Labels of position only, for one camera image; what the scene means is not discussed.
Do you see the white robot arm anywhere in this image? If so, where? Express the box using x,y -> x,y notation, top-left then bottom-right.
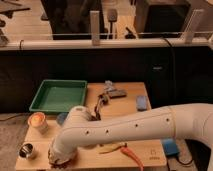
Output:
48,103 -> 213,171

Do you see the wooden board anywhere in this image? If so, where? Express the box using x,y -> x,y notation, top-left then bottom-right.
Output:
15,82 -> 167,171

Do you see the dark brush tool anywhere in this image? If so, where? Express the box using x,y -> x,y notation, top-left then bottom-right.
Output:
94,93 -> 108,120

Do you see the blue sponge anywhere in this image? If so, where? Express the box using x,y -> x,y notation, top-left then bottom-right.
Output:
136,96 -> 147,111

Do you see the green plastic tray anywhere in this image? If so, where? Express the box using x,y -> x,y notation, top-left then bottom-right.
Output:
29,79 -> 87,114

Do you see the yellow banana toy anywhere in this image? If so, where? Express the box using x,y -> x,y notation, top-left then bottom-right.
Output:
98,143 -> 124,154

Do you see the orange carrot toy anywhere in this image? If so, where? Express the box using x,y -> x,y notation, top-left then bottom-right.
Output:
120,147 -> 144,171

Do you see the orange cup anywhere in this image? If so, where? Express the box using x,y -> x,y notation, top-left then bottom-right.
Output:
28,112 -> 48,134

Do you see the blue box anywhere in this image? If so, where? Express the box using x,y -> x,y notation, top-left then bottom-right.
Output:
162,139 -> 179,156

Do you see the small metal cup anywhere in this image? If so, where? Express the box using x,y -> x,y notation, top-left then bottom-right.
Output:
19,143 -> 36,159

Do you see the black cable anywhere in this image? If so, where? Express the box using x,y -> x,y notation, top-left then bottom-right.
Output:
161,36 -> 195,167

